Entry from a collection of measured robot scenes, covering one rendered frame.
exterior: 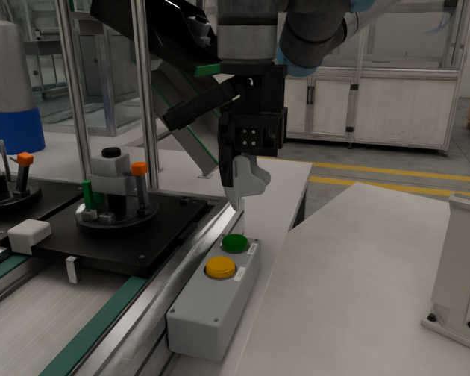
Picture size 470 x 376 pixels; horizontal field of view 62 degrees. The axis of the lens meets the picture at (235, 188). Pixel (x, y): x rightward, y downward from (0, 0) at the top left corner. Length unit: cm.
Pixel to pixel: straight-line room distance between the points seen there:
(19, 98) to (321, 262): 118
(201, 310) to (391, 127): 433
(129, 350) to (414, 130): 445
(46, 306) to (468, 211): 58
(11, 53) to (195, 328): 125
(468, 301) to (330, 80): 411
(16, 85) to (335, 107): 367
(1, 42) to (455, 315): 145
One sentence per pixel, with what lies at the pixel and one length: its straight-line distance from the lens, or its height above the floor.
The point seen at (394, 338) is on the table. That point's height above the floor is 86.
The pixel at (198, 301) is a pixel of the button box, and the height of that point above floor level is 96.
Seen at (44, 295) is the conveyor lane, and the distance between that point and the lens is 65.
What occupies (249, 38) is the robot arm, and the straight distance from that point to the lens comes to 49.
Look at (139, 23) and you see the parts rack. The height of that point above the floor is 129.
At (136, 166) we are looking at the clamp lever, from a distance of 64.
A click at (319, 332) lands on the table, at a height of 86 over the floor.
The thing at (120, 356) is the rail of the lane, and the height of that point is 96.
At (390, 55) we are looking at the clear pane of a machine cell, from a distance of 460.
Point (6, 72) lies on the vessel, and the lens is 156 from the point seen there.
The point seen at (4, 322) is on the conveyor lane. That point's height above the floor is 92.
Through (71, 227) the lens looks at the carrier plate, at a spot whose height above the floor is 97.
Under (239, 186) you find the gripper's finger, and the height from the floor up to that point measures 107.
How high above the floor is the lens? 127
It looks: 22 degrees down
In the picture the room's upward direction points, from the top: straight up
